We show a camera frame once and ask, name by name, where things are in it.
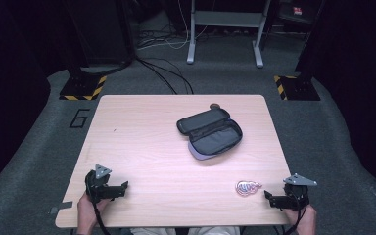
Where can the black cabinet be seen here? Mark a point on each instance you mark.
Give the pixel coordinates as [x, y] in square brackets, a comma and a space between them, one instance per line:
[101, 31]

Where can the black box red label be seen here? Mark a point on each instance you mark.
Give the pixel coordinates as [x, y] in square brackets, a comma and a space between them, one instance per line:
[294, 11]

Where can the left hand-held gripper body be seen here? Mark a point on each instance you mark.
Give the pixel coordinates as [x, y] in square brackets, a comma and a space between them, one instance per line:
[98, 186]

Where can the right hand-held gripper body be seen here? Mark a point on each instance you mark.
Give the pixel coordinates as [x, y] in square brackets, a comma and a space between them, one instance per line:
[295, 196]

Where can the small round brown object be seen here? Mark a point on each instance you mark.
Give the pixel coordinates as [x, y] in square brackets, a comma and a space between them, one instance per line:
[214, 106]

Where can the dark zip pencil case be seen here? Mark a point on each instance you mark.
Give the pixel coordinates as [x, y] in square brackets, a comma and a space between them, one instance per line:
[210, 133]

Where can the white metal stand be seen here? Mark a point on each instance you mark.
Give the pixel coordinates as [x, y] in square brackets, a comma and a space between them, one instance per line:
[225, 23]

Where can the small striped red blue pouch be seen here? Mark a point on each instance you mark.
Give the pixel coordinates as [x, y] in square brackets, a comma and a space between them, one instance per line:
[247, 188]

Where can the person's right hand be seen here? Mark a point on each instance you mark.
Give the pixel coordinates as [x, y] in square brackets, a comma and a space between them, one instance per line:
[305, 219]

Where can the black stand base striped edge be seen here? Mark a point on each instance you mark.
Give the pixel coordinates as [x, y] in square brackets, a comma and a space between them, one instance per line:
[296, 87]
[83, 87]

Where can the black tape floor number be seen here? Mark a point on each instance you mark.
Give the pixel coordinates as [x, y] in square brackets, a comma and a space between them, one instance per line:
[79, 118]

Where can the grey tape piece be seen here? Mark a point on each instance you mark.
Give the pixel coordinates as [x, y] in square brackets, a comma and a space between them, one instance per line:
[62, 206]

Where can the person's left hand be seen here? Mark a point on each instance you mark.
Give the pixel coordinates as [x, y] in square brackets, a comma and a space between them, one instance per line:
[87, 210]

